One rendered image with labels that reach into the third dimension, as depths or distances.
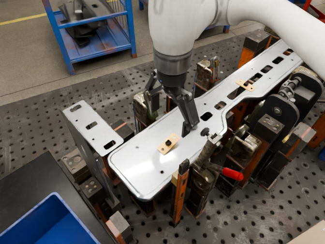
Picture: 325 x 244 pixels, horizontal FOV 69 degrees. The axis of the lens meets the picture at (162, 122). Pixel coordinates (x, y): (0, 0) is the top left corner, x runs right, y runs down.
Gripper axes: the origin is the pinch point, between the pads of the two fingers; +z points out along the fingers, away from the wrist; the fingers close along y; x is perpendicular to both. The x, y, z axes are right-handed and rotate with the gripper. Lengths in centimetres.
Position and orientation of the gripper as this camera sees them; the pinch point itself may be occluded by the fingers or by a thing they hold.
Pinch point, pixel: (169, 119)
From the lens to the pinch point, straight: 72.6
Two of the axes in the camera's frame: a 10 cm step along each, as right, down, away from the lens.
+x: -7.3, 5.2, -4.3
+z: 0.0, 6.4, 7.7
